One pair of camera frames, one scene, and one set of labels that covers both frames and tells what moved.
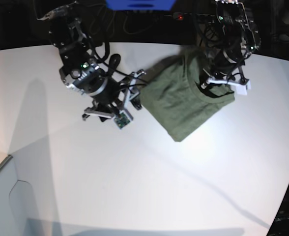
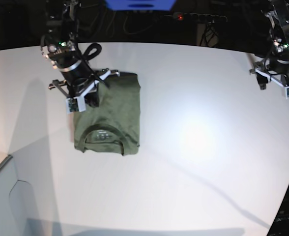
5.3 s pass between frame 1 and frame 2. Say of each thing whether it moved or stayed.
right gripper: moved
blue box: stayed
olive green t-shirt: moved
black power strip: stayed
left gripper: moved
